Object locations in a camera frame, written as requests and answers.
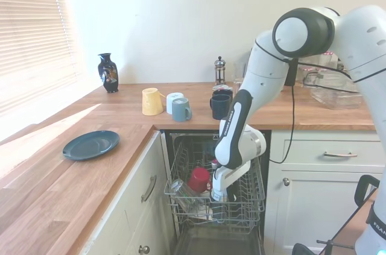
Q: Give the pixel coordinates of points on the cream cabinet door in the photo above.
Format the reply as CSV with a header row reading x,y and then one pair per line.
x,y
316,212

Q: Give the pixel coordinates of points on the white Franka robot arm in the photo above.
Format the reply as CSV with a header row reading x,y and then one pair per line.
x,y
265,77

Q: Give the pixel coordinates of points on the red mug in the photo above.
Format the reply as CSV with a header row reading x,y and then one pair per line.
x,y
199,178

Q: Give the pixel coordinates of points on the white window blind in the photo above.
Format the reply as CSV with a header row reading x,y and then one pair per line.
x,y
30,26

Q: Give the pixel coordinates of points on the navy mug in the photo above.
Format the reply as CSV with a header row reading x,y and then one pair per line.
x,y
218,108
221,92

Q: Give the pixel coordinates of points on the clear plastic container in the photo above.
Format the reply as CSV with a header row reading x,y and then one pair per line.
x,y
334,92

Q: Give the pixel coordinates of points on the grey-blue mug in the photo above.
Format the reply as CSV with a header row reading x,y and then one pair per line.
x,y
180,111

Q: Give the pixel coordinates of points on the black metal stand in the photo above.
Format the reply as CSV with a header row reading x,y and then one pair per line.
x,y
362,188

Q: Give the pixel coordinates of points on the plain white mug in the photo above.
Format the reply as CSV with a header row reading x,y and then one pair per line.
x,y
170,101

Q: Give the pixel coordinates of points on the dark blue painted vase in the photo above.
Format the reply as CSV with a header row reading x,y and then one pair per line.
x,y
108,74

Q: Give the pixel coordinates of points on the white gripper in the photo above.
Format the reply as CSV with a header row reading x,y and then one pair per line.
x,y
229,175

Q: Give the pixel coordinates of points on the small white patterned cup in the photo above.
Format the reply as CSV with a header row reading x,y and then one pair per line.
x,y
221,86

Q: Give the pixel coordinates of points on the glass jar red-checked lid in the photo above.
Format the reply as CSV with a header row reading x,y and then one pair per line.
x,y
328,53
306,74

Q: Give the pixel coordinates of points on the cream cabinet drawer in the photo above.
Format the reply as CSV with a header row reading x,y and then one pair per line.
x,y
301,155

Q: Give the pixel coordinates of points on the yellow mug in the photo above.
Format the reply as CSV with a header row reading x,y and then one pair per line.
x,y
152,102

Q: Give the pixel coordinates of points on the cream corner cabinet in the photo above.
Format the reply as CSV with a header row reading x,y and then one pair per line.
x,y
129,206

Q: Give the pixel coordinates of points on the built-in dishwasher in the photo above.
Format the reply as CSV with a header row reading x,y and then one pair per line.
x,y
211,243

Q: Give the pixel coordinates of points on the glass french press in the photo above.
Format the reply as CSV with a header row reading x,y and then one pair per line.
x,y
220,71

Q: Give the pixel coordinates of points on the dark teal plate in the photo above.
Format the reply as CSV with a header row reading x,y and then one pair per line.
x,y
90,145

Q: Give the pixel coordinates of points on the black cylindrical canister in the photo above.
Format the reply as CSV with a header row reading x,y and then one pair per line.
x,y
291,74

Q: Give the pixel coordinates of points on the white mug with patterned rim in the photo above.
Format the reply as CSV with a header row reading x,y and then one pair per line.
x,y
218,197

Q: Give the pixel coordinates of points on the clear glass jug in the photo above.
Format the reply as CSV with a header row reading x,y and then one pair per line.
x,y
239,74

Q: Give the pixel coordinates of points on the round silver cabinet knob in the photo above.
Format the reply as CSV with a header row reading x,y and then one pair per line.
x,y
144,249
286,181

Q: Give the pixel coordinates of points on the clear drinking glass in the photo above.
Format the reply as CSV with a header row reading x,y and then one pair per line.
x,y
188,205
179,190

